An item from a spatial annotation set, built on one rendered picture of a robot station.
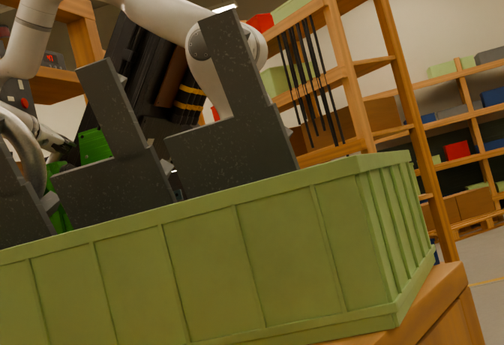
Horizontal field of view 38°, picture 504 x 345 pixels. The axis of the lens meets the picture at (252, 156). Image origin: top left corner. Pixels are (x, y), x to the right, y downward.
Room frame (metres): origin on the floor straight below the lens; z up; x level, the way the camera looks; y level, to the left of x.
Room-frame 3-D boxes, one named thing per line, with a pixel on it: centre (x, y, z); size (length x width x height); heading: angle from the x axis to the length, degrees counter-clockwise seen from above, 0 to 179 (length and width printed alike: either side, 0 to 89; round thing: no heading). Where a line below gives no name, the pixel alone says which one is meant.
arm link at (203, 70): (1.53, 0.00, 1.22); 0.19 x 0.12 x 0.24; 154
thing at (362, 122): (5.61, -0.31, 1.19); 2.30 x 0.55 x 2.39; 30
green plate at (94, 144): (2.15, 0.43, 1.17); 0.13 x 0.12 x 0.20; 163
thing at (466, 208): (8.67, -2.21, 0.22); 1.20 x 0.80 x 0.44; 120
